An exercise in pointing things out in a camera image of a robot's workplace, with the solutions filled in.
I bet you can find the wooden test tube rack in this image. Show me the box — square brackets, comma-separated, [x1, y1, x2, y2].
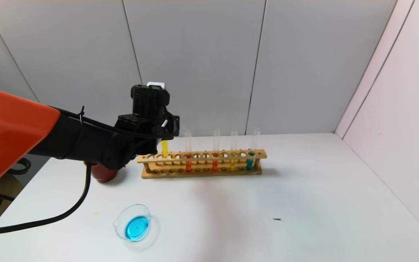
[137, 149, 268, 179]

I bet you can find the orange pigment glass test tube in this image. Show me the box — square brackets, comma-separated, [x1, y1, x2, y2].
[185, 130, 193, 174]
[212, 128, 222, 173]

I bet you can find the blue pigment glass test tube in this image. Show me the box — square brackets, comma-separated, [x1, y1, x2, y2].
[246, 128, 261, 171]

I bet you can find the dark red plastic cup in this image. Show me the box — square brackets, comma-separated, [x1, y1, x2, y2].
[83, 162, 123, 183]

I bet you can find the clear glass dish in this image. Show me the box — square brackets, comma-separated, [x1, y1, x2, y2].
[113, 203, 153, 242]

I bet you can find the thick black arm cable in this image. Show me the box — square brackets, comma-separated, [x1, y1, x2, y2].
[0, 106, 170, 235]

